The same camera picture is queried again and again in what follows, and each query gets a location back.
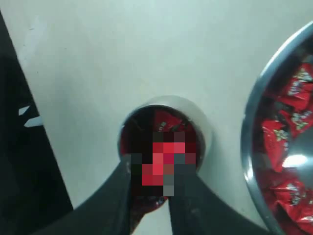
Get stainless steel cup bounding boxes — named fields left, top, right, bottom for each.
left=117, top=95, right=212, bottom=214

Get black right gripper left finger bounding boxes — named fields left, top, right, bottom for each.
left=34, top=156, right=131, bottom=235

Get red wrapped candy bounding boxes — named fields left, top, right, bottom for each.
left=278, top=62, right=313, bottom=106
left=270, top=180, right=313, bottom=235

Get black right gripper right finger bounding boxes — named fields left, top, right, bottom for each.
left=169, top=172, right=269, bottom=235

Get round steel plate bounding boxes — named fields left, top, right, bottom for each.
left=241, top=23, right=313, bottom=235

